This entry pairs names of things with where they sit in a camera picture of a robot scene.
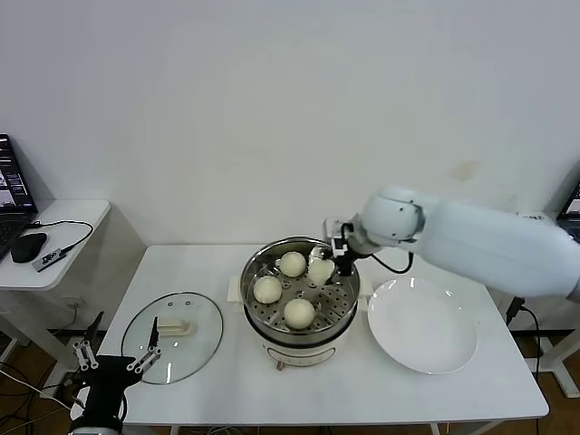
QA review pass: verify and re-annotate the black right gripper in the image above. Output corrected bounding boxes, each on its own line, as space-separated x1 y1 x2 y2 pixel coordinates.
326 250 364 287

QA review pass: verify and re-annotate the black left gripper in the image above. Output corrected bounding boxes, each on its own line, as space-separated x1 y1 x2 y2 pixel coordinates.
72 311 163 392

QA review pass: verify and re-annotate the white steamed baozi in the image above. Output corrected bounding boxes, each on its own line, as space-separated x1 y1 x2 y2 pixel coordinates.
278 251 307 278
283 297 316 331
307 257 337 286
252 275 284 305

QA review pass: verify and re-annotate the round glass pot lid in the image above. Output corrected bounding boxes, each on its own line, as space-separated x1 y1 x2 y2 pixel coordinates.
121 292 225 386

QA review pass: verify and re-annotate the stainless steel steamer basket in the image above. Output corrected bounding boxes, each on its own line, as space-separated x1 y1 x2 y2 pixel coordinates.
225 236 373 340

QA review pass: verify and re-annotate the cream electric cooking pot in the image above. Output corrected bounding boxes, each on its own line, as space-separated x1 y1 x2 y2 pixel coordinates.
230 292 371 373

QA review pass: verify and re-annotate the white round plate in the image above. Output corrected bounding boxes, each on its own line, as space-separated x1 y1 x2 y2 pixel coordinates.
365 276 479 375

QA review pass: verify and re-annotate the grey usb hub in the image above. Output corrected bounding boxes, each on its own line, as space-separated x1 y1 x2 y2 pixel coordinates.
34 247 68 275

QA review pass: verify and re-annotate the black computer mouse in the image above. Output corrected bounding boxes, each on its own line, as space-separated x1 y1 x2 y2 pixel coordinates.
9 232 48 265

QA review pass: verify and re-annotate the white side table with mouse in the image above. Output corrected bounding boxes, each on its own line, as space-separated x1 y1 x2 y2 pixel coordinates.
0 200 111 377

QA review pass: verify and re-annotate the black laptop with mouse beside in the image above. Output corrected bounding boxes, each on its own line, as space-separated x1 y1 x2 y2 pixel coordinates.
0 133 40 263

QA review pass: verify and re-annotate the white side table with label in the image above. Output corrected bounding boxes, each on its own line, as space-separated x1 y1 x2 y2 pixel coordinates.
514 210 580 400

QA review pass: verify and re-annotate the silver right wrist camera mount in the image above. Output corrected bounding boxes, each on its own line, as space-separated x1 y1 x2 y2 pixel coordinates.
324 217 353 255

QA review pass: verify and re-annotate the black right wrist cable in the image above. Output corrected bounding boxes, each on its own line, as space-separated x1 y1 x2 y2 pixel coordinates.
342 221 414 276

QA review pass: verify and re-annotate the black usb hub cable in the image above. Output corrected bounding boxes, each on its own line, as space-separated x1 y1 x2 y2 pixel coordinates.
26 220 94 255

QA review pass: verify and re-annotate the black cable with adapter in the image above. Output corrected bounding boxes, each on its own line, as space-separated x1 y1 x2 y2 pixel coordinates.
504 294 545 386

